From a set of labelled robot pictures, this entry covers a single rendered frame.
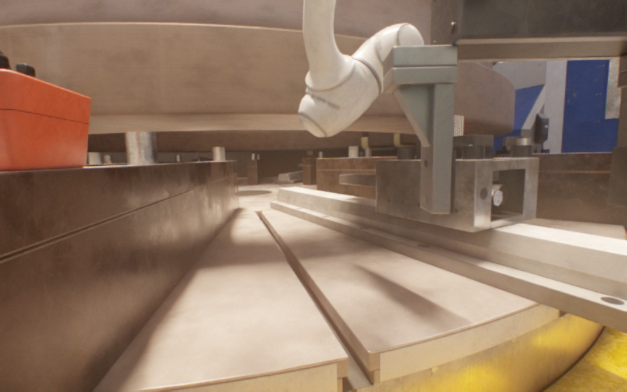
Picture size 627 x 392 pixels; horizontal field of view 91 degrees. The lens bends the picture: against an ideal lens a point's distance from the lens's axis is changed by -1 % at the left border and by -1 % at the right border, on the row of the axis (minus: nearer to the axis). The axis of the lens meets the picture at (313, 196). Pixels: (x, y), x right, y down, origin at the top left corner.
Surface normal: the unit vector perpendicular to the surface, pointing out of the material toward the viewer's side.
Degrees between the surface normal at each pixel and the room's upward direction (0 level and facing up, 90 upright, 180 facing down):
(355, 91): 105
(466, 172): 90
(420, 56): 90
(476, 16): 90
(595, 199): 90
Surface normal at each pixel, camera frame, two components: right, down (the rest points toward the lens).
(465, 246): -0.88, 0.08
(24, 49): -0.04, 0.12
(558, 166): -0.62, 0.11
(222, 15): 0.17, -0.28
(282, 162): 0.45, 0.10
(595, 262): -0.84, -0.24
